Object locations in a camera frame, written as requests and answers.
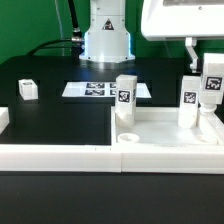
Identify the white square table top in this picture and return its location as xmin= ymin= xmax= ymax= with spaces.
xmin=111 ymin=107 xmax=224 ymax=146

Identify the white fence rail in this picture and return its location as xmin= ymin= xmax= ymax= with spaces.
xmin=0 ymin=107 xmax=9 ymax=134
xmin=0 ymin=144 xmax=224 ymax=174

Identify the white left fence rail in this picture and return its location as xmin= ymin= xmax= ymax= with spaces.
xmin=0 ymin=107 xmax=9 ymax=134

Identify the black cable bundle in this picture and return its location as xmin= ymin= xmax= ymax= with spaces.
xmin=26 ymin=0 xmax=85 ymax=58

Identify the white front fence rail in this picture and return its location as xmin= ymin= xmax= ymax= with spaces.
xmin=0 ymin=144 xmax=224 ymax=174

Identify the white fiducial marker base sheet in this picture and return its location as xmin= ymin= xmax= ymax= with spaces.
xmin=61 ymin=82 xmax=152 ymax=100

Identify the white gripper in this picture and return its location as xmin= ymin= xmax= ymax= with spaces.
xmin=141 ymin=0 xmax=224 ymax=73

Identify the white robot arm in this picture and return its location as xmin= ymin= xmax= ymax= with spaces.
xmin=80 ymin=0 xmax=224 ymax=73

